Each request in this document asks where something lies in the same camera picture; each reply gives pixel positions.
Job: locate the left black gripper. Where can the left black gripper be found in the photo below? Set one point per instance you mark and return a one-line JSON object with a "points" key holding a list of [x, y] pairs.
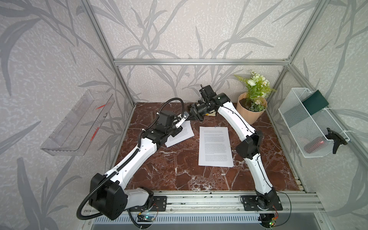
{"points": [[177, 131]]}

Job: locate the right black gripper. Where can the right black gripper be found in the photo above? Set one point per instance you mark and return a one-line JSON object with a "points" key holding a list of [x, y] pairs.
{"points": [[193, 114]]}

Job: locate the highlighted printed paper document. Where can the highlighted printed paper document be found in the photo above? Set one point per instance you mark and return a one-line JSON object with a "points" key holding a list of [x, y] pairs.
{"points": [[185, 134]]}

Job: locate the plain printed paper document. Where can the plain printed paper document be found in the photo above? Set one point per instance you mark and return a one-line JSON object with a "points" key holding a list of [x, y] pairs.
{"points": [[215, 147]]}

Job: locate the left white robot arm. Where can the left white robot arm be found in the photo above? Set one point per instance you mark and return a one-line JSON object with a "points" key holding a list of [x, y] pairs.
{"points": [[108, 193]]}

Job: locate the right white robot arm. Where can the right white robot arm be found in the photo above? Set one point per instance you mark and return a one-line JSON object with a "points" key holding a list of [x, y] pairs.
{"points": [[248, 149]]}

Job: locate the terracotta flower pot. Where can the terracotta flower pot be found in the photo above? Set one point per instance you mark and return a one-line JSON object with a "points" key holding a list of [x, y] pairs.
{"points": [[249, 116]]}

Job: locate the green artificial plant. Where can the green artificial plant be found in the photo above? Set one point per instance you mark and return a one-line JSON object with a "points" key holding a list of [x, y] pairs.
{"points": [[259, 88]]}

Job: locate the dark green book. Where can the dark green book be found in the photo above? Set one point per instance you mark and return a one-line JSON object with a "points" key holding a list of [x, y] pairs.
{"points": [[315, 102]]}

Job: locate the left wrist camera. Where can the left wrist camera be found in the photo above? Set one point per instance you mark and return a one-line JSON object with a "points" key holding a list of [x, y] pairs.
{"points": [[182, 119]]}

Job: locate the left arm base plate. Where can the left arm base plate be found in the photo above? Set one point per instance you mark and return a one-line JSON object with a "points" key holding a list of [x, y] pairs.
{"points": [[155, 203]]}

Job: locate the clear acrylic wall shelf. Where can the clear acrylic wall shelf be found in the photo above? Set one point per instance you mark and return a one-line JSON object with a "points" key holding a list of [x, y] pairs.
{"points": [[75, 133]]}

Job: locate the white wire mesh basket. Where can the white wire mesh basket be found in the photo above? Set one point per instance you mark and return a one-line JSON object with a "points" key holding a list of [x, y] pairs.
{"points": [[309, 131]]}

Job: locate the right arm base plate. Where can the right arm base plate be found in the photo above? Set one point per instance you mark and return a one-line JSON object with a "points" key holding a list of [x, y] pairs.
{"points": [[256, 203]]}

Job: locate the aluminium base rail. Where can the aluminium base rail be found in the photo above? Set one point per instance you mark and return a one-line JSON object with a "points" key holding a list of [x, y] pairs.
{"points": [[185, 202]]}

